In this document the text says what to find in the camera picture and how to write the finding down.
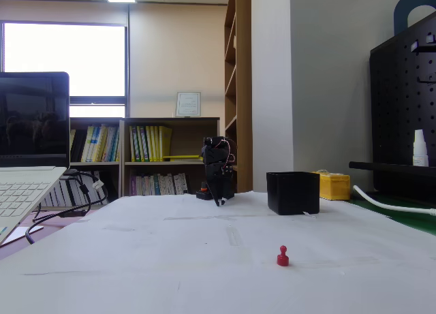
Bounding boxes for small red pawn piece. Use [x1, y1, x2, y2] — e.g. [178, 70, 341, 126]
[276, 245, 291, 268]

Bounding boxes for black open box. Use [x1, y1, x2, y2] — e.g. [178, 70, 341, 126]
[266, 171, 321, 216]

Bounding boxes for yellow box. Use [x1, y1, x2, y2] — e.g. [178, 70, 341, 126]
[311, 170, 351, 202]

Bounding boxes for yellow flat book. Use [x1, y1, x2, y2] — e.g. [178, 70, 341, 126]
[162, 154, 202, 162]

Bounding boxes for white paper sheets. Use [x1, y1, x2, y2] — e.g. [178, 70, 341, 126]
[0, 190, 436, 314]

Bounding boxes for wide low wooden bookshelf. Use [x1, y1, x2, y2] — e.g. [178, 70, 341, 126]
[119, 116, 221, 197]

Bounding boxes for framed certificate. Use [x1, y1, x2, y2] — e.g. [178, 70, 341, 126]
[175, 91, 202, 118]

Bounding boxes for tall wooden bookshelf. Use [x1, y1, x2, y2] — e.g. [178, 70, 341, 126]
[223, 0, 253, 194]

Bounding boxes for narrow low wooden bookshelf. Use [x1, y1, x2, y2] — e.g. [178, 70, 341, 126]
[69, 117, 124, 206]

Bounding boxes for black bar shelf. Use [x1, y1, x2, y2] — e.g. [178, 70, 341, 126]
[348, 161, 436, 177]

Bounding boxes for green desk mat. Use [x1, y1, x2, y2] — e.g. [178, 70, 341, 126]
[346, 190, 436, 237]

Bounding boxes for white laptop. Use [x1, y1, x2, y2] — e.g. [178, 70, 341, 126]
[0, 71, 71, 247]

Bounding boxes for window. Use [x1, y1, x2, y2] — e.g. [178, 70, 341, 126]
[0, 20, 130, 119]

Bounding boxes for white card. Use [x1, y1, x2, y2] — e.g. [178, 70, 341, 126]
[3, 226, 45, 244]

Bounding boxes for black pegboard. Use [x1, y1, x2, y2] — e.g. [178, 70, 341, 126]
[369, 10, 436, 202]

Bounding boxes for white dropper bottle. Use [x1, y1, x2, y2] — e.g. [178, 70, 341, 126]
[412, 129, 430, 168]

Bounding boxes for teal arch shape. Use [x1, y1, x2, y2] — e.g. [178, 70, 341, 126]
[393, 0, 436, 35]

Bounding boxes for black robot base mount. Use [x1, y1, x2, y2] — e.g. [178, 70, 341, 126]
[196, 180, 213, 201]

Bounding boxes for red white servo wires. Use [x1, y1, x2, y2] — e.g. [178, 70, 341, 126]
[219, 140, 236, 166]

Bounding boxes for black laptop cable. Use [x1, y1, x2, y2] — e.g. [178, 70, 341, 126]
[25, 170, 110, 245]

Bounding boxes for white power cable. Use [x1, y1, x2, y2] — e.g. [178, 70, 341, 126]
[352, 185, 436, 217]

